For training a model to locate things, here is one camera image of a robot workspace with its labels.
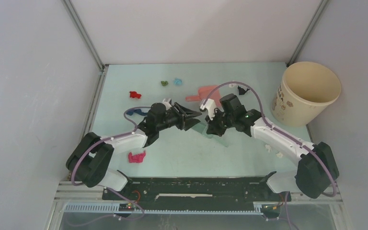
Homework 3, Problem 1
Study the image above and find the white paper scrap front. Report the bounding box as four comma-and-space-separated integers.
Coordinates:
264, 144, 272, 153

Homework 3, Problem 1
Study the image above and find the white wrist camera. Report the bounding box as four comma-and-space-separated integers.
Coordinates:
200, 98, 218, 120
161, 98, 172, 110

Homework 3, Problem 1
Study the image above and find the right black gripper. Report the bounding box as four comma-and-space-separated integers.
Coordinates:
206, 107, 235, 137

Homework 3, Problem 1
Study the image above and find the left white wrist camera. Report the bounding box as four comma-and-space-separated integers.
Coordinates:
161, 98, 172, 110

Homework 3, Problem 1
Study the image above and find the left aluminium frame post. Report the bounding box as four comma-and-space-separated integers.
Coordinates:
61, 0, 104, 71

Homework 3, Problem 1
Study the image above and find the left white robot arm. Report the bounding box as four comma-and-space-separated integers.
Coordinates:
66, 101, 202, 200

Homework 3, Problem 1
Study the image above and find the long dark blue paper scrap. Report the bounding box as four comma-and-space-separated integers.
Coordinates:
126, 108, 148, 116

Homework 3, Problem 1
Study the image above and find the right aluminium frame post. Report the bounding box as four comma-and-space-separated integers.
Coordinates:
286, 0, 331, 67

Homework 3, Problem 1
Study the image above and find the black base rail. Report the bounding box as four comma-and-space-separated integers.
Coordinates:
120, 177, 291, 212

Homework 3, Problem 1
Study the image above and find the aluminium frame post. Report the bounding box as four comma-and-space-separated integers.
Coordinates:
286, 0, 331, 67
61, 0, 104, 71

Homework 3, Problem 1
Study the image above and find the red paper scrap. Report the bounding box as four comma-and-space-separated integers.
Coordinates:
129, 91, 142, 99

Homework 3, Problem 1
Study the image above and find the beige paper bucket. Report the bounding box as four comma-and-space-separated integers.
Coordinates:
271, 61, 342, 127

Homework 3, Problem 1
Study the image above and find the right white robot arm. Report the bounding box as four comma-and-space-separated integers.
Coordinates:
200, 93, 340, 200

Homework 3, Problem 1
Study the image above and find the green plastic brush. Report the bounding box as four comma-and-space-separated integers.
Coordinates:
191, 123, 229, 148

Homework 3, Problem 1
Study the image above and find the pink plastic dustpan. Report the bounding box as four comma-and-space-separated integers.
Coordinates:
185, 85, 221, 107

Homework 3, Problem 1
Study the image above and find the grey cable duct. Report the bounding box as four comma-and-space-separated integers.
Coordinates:
64, 203, 264, 215

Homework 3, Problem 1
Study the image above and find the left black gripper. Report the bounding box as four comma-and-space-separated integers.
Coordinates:
156, 103, 202, 132

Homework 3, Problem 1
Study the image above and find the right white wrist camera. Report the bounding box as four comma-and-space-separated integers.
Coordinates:
200, 98, 218, 120

